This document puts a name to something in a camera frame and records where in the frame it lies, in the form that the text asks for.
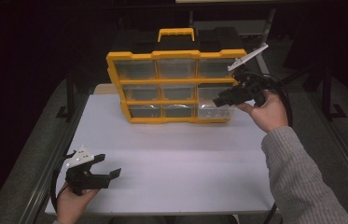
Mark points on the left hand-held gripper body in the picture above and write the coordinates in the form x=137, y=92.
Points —
x=80, y=180

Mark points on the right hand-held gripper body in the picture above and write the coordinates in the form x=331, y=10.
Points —
x=249, y=87

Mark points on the large clear plastic drawer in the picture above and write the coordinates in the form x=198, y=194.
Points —
x=204, y=111

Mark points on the yellow black organizer cabinet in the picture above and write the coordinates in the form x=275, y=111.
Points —
x=174, y=54

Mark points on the person's left hand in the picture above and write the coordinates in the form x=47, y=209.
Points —
x=70, y=205

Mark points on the person's right hand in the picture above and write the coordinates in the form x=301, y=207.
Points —
x=269, y=115

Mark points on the grey metal stand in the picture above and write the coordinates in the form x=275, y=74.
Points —
x=269, y=25

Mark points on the black metal stand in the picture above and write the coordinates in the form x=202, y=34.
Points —
x=70, y=93
x=328, y=93

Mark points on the group of clear organizer drawers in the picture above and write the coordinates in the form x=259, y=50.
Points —
x=136, y=70

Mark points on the aluminium frame rail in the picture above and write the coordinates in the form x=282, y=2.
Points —
x=50, y=161
x=345, y=152

